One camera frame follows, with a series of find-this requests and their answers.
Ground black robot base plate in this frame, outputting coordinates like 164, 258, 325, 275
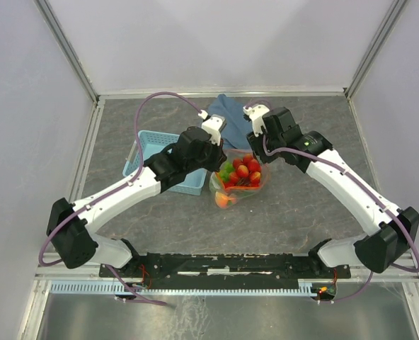
115, 253, 351, 290

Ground clear zip bag orange zipper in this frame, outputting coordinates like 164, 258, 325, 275
209, 149, 270, 203

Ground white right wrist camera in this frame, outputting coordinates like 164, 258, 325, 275
243, 103, 270, 137

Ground aluminium frame post left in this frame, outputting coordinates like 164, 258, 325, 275
32, 0, 103, 102

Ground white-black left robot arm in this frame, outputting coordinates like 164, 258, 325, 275
47, 125, 226, 276

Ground aluminium frame post right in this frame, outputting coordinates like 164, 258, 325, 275
344, 0, 408, 100

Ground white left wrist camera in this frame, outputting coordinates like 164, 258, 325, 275
197, 110, 226, 146

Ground aluminium frame post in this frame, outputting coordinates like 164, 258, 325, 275
32, 0, 103, 102
344, 0, 408, 100

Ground green toy grapes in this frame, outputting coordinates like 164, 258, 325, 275
219, 161, 236, 183

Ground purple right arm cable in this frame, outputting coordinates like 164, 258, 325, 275
243, 98, 419, 304

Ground orange-red toy peach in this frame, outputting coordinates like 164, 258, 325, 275
214, 192, 237, 209

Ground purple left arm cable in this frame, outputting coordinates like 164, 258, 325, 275
39, 91, 210, 306

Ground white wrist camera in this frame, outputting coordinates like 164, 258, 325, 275
243, 103, 270, 137
197, 110, 226, 146

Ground blue folded cloth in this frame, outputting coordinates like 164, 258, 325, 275
207, 94, 253, 150

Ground red toy strawberry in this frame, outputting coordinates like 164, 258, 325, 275
249, 171, 261, 185
247, 159, 261, 173
236, 164, 249, 179

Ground light blue plastic basket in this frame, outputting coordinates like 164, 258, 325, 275
122, 130, 207, 196

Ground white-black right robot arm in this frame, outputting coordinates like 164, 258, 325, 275
243, 103, 419, 277

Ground light blue cable duct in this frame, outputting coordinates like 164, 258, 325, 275
50, 278, 320, 297

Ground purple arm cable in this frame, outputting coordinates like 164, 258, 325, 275
243, 98, 419, 304
39, 91, 210, 306

